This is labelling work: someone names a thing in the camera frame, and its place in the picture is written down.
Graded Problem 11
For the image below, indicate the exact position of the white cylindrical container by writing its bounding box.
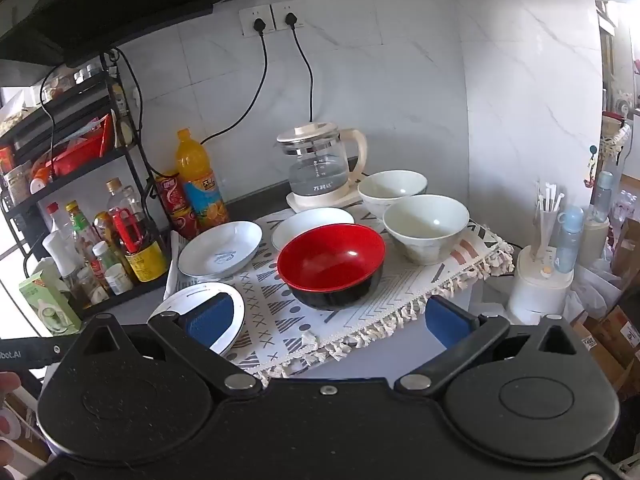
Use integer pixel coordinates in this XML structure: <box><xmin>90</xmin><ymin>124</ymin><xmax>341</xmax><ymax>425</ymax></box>
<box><xmin>576</xmin><ymin>216</ymin><xmax>612</xmax><ymax>270</ymax></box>
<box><xmin>506</xmin><ymin>247</ymin><xmax>576</xmax><ymax>326</ymax></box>

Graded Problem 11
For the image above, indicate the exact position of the black power cable with plug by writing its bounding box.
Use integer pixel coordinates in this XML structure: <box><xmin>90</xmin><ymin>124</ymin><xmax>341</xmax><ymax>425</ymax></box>
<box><xmin>200</xmin><ymin>17</ymin><xmax>271</xmax><ymax>146</ymax></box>
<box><xmin>284</xmin><ymin>12</ymin><xmax>317</xmax><ymax>128</ymax></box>

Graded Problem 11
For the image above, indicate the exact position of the blue water bottle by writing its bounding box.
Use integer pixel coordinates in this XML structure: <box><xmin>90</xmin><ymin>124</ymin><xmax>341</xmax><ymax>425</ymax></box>
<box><xmin>555</xmin><ymin>206</ymin><xmax>585</xmax><ymax>274</ymax></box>
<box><xmin>591</xmin><ymin>171</ymin><xmax>615</xmax><ymax>224</ymax></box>

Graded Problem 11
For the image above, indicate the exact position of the red plastic basket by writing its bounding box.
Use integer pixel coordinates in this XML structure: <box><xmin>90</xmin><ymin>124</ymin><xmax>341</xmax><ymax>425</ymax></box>
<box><xmin>32</xmin><ymin>115</ymin><xmax>113</xmax><ymax>178</ymax></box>

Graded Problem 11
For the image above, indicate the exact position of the dark sauce jug red handle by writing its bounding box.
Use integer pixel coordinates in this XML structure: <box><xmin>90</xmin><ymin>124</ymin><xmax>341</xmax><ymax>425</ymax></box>
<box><xmin>112</xmin><ymin>207</ymin><xmax>168</xmax><ymax>283</ymax></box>

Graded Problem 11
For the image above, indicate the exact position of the white plate blue print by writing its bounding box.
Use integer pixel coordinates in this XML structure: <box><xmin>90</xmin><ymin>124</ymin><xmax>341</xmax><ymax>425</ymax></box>
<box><xmin>148</xmin><ymin>281</ymin><xmax>246</xmax><ymax>358</ymax></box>
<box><xmin>178</xmin><ymin>221</ymin><xmax>263</xmax><ymax>279</ymax></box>
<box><xmin>271</xmin><ymin>207</ymin><xmax>356</xmax><ymax>252</ymax></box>

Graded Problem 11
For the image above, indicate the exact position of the orange juice bottle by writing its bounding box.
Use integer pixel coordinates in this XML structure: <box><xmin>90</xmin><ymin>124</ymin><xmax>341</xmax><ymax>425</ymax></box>
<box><xmin>176</xmin><ymin>129</ymin><xmax>230</xmax><ymax>241</ymax></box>

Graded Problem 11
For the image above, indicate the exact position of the cream kettle base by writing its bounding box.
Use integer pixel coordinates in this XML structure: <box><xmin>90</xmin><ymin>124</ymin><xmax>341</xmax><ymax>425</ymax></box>
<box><xmin>286</xmin><ymin>180</ymin><xmax>368</xmax><ymax>213</ymax></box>

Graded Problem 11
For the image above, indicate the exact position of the large clear bottle tan cap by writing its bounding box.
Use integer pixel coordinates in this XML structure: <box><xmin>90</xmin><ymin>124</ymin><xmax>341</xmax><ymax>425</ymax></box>
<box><xmin>105</xmin><ymin>177</ymin><xmax>147</xmax><ymax>241</ymax></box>

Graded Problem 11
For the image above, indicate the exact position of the sauce bottle green label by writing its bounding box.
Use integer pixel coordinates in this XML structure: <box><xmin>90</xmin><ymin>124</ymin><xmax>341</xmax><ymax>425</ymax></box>
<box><xmin>65</xmin><ymin>201</ymin><xmax>98</xmax><ymax>266</ymax></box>

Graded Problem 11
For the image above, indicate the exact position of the white ceramic bowl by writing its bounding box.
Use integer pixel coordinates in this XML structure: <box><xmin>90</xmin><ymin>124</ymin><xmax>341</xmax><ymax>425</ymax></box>
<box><xmin>357</xmin><ymin>170</ymin><xmax>428</xmax><ymax>221</ymax></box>
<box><xmin>383</xmin><ymin>194</ymin><xmax>470</xmax><ymax>266</ymax></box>

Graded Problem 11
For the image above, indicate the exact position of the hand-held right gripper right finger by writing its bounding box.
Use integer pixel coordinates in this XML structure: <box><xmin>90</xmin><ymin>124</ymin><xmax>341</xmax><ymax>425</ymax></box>
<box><xmin>394</xmin><ymin>294</ymin><xmax>591</xmax><ymax>400</ymax></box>

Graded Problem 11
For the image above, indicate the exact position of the green carton box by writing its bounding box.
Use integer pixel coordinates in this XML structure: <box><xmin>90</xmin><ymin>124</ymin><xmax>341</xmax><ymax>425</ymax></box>
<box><xmin>19</xmin><ymin>269</ymin><xmax>83</xmax><ymax>337</ymax></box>

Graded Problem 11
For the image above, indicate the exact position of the green jar white cap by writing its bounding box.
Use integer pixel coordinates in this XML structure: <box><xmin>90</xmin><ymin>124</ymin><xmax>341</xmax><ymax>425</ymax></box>
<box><xmin>92</xmin><ymin>241</ymin><xmax>120</xmax><ymax>282</ymax></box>

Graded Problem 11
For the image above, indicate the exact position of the patterned fringed table mat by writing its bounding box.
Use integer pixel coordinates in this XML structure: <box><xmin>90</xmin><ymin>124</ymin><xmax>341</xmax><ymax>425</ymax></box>
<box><xmin>167</xmin><ymin>200</ymin><xmax>516</xmax><ymax>380</ymax></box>

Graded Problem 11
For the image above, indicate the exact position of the black range hood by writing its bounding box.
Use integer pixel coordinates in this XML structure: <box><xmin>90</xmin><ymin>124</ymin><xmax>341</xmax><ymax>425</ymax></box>
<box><xmin>0</xmin><ymin>0</ymin><xmax>296</xmax><ymax>68</ymax></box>

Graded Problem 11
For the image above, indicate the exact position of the red and black bowl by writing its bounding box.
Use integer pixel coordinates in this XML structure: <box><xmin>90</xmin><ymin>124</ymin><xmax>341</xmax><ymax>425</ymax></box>
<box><xmin>276</xmin><ymin>223</ymin><xmax>387</xmax><ymax>311</ymax></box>

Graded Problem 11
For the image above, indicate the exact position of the white plastic bottle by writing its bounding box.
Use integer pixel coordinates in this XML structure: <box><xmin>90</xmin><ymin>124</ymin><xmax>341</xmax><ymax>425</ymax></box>
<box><xmin>42</xmin><ymin>232</ymin><xmax>83</xmax><ymax>281</ymax></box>

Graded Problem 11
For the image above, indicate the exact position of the person's left hand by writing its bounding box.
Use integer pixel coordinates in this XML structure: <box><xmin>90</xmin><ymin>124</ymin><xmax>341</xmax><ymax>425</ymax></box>
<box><xmin>0</xmin><ymin>371</ymin><xmax>25</xmax><ymax>441</ymax></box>

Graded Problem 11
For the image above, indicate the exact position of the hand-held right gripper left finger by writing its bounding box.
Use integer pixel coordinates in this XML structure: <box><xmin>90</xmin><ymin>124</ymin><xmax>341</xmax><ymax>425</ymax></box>
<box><xmin>60</xmin><ymin>294</ymin><xmax>264</xmax><ymax>402</ymax></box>

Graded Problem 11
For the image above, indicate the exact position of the white wall socket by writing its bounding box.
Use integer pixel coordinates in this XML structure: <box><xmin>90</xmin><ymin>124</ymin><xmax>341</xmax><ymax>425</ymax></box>
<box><xmin>239</xmin><ymin>6</ymin><xmax>273</xmax><ymax>37</ymax></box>
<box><xmin>271</xmin><ymin>1</ymin><xmax>301</xmax><ymax>33</ymax></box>

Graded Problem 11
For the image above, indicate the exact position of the bundle of white sticks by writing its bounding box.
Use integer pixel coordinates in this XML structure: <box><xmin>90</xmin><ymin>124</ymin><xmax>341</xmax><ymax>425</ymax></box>
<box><xmin>532</xmin><ymin>179</ymin><xmax>566</xmax><ymax>261</ymax></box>

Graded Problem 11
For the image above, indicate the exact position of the clear bottle red cap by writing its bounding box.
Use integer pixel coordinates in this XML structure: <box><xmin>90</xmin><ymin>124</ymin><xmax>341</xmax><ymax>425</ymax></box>
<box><xmin>42</xmin><ymin>202</ymin><xmax>73</xmax><ymax>248</ymax></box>

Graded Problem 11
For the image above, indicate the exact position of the white plastic bag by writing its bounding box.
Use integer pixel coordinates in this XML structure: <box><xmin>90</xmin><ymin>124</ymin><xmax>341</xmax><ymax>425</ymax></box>
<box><xmin>572</xmin><ymin>264</ymin><xmax>623</xmax><ymax>322</ymax></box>

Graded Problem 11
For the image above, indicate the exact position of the small glass jar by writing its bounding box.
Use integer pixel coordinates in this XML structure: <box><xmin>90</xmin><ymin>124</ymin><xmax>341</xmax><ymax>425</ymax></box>
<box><xmin>75</xmin><ymin>265</ymin><xmax>110</xmax><ymax>308</ymax></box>

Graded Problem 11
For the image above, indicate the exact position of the amber sauce bottle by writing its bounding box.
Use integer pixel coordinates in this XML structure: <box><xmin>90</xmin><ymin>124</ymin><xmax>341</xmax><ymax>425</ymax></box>
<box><xmin>94</xmin><ymin>211</ymin><xmax>117</xmax><ymax>248</ymax></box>

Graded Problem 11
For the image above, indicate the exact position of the black metal rack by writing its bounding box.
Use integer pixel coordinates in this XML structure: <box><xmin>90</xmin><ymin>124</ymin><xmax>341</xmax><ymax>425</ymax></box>
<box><xmin>0</xmin><ymin>50</ymin><xmax>173</xmax><ymax>318</ymax></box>

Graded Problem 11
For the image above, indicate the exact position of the brown cardboard box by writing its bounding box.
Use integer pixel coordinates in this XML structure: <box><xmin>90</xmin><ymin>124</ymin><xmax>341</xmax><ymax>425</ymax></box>
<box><xmin>570</xmin><ymin>304</ymin><xmax>640</xmax><ymax>396</ymax></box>

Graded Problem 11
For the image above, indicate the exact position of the glass electric kettle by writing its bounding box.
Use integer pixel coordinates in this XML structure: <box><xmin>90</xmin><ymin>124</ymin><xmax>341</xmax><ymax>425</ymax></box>
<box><xmin>276</xmin><ymin>122</ymin><xmax>368</xmax><ymax>198</ymax></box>

